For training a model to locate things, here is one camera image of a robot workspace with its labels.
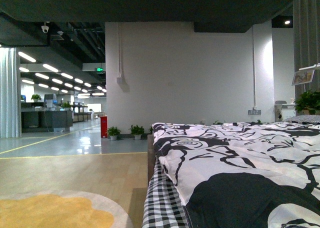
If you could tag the small potted plant right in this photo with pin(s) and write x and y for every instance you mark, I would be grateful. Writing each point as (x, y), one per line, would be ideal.
(137, 131)

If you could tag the small potted plant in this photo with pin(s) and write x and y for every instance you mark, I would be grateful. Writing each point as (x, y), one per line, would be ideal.
(137, 131)
(113, 133)

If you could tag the small potted plant left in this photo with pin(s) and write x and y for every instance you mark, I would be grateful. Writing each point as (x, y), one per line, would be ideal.
(113, 133)

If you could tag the red fire extinguisher box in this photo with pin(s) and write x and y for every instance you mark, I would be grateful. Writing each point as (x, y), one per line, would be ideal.
(103, 127)

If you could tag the black white checkered bed sheet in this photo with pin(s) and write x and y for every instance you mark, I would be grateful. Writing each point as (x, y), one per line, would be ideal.
(162, 206)

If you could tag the black and white floral duvet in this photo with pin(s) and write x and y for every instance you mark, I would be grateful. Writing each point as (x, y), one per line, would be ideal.
(243, 175)

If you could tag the dark office reception counter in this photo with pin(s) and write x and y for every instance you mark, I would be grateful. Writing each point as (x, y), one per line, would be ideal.
(46, 121)

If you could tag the framed picture on shelf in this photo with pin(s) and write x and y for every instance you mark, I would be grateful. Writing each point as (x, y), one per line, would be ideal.
(303, 77)

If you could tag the large green plant by bed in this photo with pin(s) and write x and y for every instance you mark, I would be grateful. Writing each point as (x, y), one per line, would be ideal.
(310, 101)

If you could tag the white curtain left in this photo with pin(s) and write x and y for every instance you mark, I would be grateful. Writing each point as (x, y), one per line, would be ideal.
(10, 94)

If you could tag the checkered pillow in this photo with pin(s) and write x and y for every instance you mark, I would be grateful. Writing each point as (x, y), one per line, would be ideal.
(304, 119)

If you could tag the yellow and grey round rug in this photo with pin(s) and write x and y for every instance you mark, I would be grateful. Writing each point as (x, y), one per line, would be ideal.
(61, 209)

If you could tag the grey curtain right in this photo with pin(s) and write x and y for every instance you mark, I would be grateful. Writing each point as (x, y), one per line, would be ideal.
(306, 33)

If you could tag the grey wall power outlet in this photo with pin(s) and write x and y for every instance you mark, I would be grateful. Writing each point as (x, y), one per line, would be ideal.
(254, 112)

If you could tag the white dome security camera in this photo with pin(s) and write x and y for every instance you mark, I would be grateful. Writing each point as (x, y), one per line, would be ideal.
(45, 28)

